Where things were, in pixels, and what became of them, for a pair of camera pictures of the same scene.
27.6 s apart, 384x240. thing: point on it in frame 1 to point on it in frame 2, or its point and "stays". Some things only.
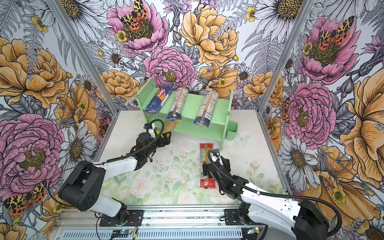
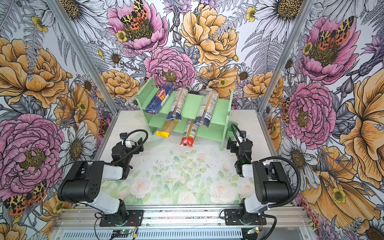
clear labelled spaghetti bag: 206,109 stays
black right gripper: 205,168 to 234,143
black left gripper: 167,140 to 135,147
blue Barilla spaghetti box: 159,98 stays
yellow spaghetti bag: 169,125 stays
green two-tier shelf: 202,114 stays
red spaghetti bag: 205,182 to 189,133
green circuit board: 120,233 stays
